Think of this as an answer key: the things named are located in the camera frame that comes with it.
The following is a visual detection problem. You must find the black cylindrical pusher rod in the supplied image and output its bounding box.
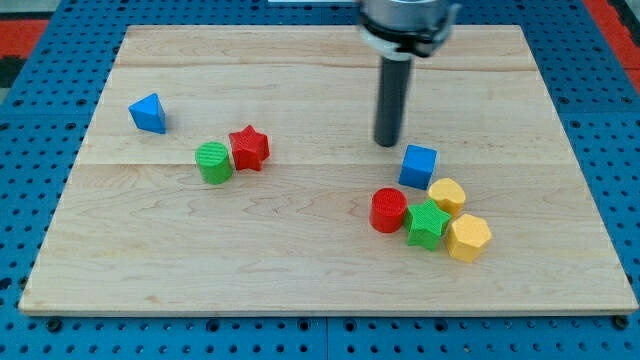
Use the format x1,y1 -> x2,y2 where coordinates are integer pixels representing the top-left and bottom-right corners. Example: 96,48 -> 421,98
374,57 -> 412,147

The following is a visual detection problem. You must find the green star block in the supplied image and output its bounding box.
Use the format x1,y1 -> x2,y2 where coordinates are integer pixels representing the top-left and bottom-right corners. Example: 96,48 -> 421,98
403,199 -> 451,251

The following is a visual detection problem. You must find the red star block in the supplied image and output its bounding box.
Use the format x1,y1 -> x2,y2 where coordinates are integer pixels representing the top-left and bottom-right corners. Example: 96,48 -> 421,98
229,125 -> 270,171

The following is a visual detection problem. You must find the blue cube block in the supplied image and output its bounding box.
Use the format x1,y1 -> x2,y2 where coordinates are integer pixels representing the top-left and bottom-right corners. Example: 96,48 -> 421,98
398,144 -> 438,190

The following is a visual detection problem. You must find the red cylinder block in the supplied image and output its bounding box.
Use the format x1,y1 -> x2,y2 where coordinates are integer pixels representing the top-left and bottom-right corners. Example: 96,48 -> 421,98
369,187 -> 408,233

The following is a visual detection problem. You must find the yellow heart block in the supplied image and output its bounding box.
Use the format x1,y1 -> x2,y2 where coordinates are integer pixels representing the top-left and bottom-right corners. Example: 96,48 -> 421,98
427,178 -> 466,218

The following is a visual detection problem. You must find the yellow hexagon block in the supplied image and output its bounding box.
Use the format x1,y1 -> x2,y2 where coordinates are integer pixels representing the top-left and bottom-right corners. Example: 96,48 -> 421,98
445,214 -> 492,263

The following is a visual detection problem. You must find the light wooden board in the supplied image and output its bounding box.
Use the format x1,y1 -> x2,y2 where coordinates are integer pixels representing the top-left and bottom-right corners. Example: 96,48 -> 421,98
19,25 -> 638,317

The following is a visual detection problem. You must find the green cylinder block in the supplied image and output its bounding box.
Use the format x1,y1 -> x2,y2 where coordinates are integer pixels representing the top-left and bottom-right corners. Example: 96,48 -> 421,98
195,142 -> 233,185

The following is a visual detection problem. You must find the blue triangular prism block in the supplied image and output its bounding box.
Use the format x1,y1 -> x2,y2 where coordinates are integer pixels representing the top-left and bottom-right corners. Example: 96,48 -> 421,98
128,93 -> 166,134

